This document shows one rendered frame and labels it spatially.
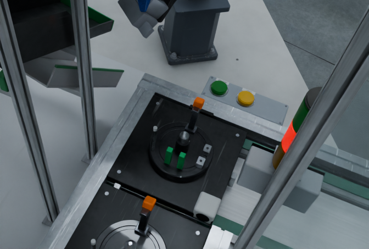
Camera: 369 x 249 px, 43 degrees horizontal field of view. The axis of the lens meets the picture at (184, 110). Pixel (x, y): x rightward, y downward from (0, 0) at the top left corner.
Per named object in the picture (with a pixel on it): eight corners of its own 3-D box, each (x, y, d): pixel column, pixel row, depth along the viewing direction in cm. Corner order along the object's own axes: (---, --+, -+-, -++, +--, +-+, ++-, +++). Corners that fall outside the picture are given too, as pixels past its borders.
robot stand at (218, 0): (203, 24, 143) (214, -30, 127) (217, 59, 135) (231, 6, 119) (157, 29, 140) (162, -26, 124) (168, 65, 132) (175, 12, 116)
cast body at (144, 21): (116, 1, 82) (144, -28, 80) (131, 11, 86) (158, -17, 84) (137, 33, 78) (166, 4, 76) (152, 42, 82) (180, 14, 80)
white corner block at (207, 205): (199, 198, 99) (201, 189, 96) (218, 206, 99) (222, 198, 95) (190, 217, 97) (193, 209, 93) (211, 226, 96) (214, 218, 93)
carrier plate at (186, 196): (152, 99, 113) (153, 93, 111) (246, 136, 110) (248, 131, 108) (106, 180, 99) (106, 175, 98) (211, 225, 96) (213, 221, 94)
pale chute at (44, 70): (72, 61, 112) (79, 44, 111) (116, 87, 109) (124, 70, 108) (-9, 54, 85) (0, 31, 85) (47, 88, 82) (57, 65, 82)
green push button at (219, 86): (213, 82, 118) (214, 77, 116) (228, 88, 117) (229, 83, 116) (207, 94, 116) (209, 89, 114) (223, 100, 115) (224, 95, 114)
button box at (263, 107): (206, 89, 123) (210, 73, 118) (282, 119, 120) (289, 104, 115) (197, 108, 119) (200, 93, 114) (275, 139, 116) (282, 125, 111)
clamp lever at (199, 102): (188, 123, 104) (196, 95, 100) (196, 126, 104) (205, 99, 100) (183, 132, 102) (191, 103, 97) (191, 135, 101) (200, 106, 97)
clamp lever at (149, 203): (139, 222, 90) (147, 194, 86) (148, 226, 90) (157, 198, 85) (131, 235, 87) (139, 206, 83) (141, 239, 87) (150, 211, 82)
